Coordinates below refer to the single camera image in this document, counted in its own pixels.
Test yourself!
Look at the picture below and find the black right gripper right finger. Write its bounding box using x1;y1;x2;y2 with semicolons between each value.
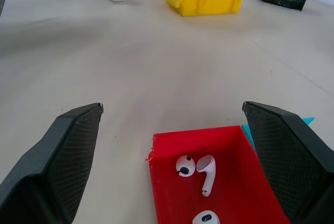
242;101;334;224

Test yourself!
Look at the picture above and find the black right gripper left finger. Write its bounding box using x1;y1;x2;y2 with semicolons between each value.
0;102;104;224

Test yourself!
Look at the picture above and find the teal plastic tray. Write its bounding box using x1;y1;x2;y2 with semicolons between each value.
241;116;316;149

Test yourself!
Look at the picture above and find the red plastic tray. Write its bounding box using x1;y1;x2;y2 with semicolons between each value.
145;125;292;224

